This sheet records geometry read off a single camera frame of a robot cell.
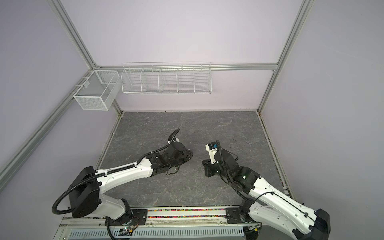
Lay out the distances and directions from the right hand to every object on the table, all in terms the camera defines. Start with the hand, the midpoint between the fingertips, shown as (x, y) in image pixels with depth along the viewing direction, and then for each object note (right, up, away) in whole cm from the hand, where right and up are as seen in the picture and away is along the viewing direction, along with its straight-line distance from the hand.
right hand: (202, 163), depth 73 cm
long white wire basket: (-23, +50, +26) cm, 61 cm away
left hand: (-5, +2, +7) cm, 9 cm away
